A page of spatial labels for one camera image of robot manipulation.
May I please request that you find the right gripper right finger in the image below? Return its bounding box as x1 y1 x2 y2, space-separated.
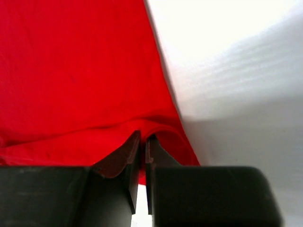
145 134 181 214

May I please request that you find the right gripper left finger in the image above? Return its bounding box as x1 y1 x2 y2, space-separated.
93 130 141 214

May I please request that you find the red t-shirt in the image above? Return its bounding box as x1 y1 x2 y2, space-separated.
0 0 202 185

